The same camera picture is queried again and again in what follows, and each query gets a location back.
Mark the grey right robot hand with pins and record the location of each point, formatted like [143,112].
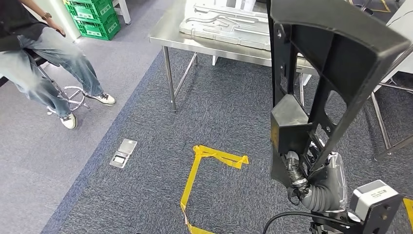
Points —
[295,171]

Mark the black plastic plate frame part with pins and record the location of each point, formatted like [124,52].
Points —
[290,129]

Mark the stainless steel workbench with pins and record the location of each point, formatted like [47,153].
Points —
[167,34]

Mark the crumpled yellow floor tape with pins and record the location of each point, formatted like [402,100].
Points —
[222,157]

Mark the yellow floor tape rectangle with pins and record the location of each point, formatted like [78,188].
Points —
[409,210]

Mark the stamped sheet metal panel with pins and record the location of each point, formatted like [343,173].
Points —
[226,29]

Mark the metal floor outlet box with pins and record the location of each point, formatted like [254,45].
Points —
[121,158]

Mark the white table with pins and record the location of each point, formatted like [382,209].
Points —
[124,13]

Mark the chrome stool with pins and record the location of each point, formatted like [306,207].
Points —
[66,97]

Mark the person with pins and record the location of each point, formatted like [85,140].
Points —
[32,64]

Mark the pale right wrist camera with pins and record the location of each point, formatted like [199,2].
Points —
[371,197]

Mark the black right camera bracket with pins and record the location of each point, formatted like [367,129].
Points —
[384,219]

